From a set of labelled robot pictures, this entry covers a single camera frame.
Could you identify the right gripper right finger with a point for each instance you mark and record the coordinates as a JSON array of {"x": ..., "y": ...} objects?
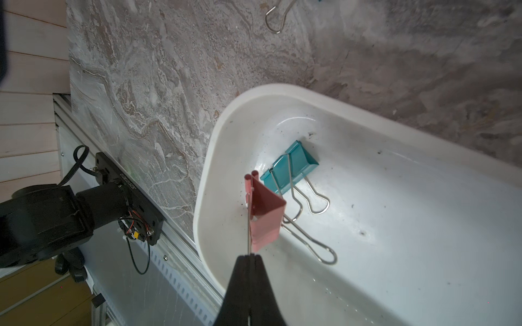
[{"x": 264, "y": 309}]

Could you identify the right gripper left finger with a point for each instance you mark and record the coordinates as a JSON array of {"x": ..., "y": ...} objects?
[{"x": 235, "y": 309}]

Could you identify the pink binder clip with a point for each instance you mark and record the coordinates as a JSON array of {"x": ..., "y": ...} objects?
[{"x": 266, "y": 218}]

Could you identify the teal binder clip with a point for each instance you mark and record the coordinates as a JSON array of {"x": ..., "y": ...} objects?
[{"x": 292, "y": 167}]

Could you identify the white plastic storage tray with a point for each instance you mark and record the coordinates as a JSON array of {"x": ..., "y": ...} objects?
[{"x": 417, "y": 230}]

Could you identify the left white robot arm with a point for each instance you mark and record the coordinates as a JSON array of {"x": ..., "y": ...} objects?
[{"x": 42, "y": 221}]

